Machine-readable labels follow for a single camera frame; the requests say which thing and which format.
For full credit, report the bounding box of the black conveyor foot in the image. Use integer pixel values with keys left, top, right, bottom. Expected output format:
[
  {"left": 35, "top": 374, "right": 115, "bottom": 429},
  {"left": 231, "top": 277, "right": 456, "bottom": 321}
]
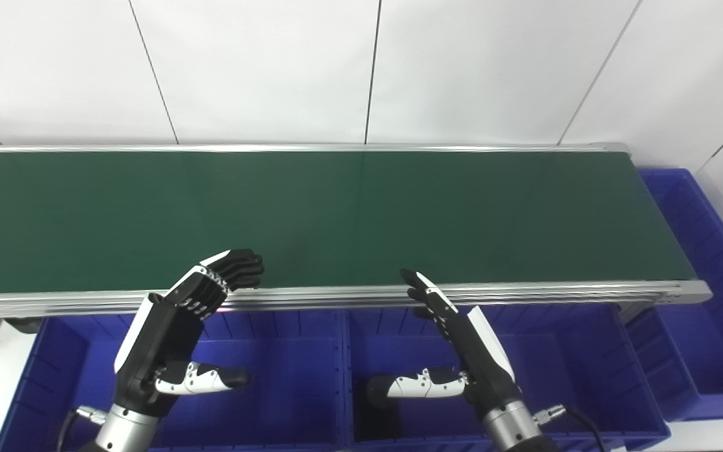
[{"left": 3, "top": 317, "right": 43, "bottom": 335}]

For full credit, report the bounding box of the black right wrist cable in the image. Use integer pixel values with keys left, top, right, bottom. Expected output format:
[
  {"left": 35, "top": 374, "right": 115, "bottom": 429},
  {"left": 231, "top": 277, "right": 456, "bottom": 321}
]
[{"left": 533, "top": 404, "right": 608, "bottom": 452}]

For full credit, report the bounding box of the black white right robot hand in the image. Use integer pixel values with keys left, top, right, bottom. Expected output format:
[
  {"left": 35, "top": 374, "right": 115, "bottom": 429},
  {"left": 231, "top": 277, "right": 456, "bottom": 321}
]
[{"left": 367, "top": 269, "right": 523, "bottom": 416}]

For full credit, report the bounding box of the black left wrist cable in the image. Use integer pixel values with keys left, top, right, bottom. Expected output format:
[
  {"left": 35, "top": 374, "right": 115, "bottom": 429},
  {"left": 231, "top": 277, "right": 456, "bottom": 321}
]
[{"left": 54, "top": 406, "right": 109, "bottom": 452}]

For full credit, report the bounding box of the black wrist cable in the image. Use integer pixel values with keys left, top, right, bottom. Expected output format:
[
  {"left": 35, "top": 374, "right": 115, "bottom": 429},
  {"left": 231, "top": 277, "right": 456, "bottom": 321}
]
[
  {"left": 533, "top": 404, "right": 608, "bottom": 452},
  {"left": 54, "top": 406, "right": 109, "bottom": 452}
]

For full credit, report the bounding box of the large blue plastic bin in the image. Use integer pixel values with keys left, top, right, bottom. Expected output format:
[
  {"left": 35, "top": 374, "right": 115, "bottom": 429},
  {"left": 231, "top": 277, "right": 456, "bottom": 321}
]
[
  {"left": 624, "top": 168, "right": 723, "bottom": 422},
  {"left": 0, "top": 309, "right": 351, "bottom": 452},
  {"left": 343, "top": 304, "right": 672, "bottom": 451}
]

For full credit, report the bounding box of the green conveyor belt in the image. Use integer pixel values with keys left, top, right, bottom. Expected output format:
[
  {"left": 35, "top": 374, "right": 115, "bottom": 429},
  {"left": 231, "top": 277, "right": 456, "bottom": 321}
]
[
  {"left": 0, "top": 151, "right": 698, "bottom": 296},
  {"left": 0, "top": 143, "right": 713, "bottom": 320}
]

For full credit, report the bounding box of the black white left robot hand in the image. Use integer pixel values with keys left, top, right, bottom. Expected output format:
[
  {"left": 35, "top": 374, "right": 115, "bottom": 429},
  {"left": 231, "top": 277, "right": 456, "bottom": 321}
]
[{"left": 114, "top": 249, "right": 265, "bottom": 418}]

